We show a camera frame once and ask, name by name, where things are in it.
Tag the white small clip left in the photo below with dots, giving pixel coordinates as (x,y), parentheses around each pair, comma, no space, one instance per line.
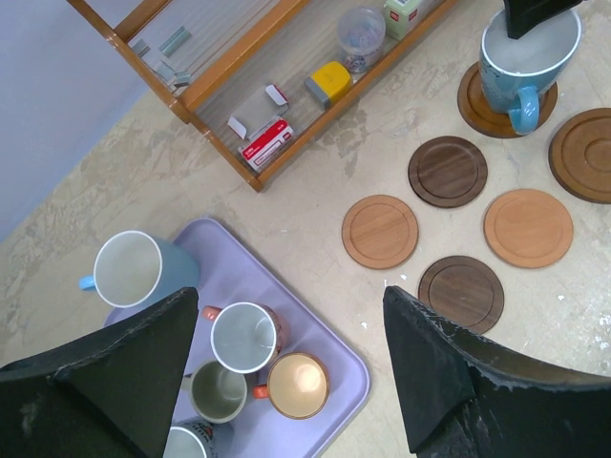
(237,127)

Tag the white small clip right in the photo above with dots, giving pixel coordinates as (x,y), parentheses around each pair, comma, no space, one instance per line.
(276,95)

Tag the orange copper small cup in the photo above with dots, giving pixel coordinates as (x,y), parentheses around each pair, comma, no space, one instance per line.
(297,386)

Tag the light wood coaster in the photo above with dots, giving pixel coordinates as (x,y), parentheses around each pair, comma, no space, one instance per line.
(380,232)

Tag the olive green small cup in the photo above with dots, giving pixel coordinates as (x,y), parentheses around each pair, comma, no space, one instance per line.
(216,393)

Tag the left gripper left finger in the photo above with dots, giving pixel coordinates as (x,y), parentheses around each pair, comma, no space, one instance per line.
(111,393)

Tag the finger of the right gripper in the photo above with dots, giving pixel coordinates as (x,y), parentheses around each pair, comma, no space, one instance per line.
(523,15)

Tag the wooden three-tier shelf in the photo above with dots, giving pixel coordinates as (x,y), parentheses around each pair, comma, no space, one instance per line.
(184,106)

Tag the brown red mug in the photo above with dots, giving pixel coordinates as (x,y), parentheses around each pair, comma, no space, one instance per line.
(246,337)

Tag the teal mug white inside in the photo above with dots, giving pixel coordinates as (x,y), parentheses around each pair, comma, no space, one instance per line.
(544,50)

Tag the dark walnut coaster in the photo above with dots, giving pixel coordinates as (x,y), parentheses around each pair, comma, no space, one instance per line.
(447,172)

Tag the white small clip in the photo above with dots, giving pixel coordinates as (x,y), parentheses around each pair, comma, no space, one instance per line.
(276,95)
(237,127)

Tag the orange terracotta coaster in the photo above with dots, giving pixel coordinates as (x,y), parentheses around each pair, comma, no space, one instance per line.
(528,228)

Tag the yellow small object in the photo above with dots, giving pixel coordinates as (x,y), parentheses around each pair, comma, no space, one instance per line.
(329,83)

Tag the red white small box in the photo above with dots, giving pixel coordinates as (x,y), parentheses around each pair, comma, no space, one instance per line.
(267,144)

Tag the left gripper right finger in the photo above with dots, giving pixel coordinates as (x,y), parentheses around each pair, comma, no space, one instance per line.
(463,395)

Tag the green white long box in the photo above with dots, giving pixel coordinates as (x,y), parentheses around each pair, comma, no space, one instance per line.
(401,17)

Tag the ringed brown wooden coaster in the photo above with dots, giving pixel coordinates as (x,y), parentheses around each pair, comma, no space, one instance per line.
(472,110)

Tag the light blue tall mug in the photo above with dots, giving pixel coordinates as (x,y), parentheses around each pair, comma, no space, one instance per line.
(135,269)

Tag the grey blue mug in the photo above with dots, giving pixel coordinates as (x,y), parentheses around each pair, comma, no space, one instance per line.
(190,439)

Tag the lavender plastic tray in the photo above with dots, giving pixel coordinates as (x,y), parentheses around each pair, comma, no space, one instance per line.
(230,273)

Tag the dark brown coaster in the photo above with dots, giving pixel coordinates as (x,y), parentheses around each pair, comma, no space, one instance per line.
(464,290)

